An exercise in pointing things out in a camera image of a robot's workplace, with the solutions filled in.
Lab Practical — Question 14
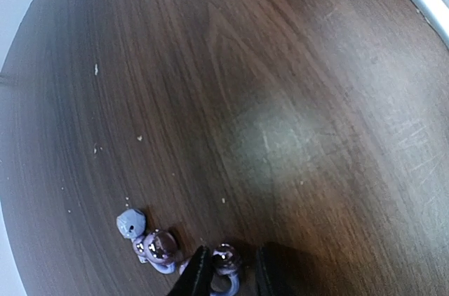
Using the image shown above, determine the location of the clip-on purple chrome earbud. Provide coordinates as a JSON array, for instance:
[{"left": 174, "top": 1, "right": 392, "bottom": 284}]
[{"left": 133, "top": 229, "right": 180, "bottom": 274}]

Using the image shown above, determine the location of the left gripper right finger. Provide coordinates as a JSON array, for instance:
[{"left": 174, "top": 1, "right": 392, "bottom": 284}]
[{"left": 255, "top": 242, "right": 316, "bottom": 295}]

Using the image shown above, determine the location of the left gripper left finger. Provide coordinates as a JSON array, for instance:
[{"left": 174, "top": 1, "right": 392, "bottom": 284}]
[{"left": 168, "top": 245, "right": 213, "bottom": 296}]

